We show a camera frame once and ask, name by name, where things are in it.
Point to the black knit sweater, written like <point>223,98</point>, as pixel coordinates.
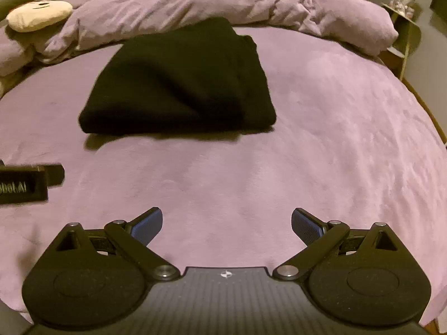
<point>197,79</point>

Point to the purple bed sheet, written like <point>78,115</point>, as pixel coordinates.
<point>350,143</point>

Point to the purple crumpled duvet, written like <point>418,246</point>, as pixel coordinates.
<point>94,23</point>

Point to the cream plush pillow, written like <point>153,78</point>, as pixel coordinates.
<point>35,16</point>

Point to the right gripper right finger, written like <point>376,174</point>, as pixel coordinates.
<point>307,227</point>

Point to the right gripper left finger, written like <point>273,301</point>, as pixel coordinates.
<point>146,227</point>

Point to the small side table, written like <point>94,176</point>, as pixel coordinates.
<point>409,34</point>

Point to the purple pillow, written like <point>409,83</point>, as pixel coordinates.
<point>19,49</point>

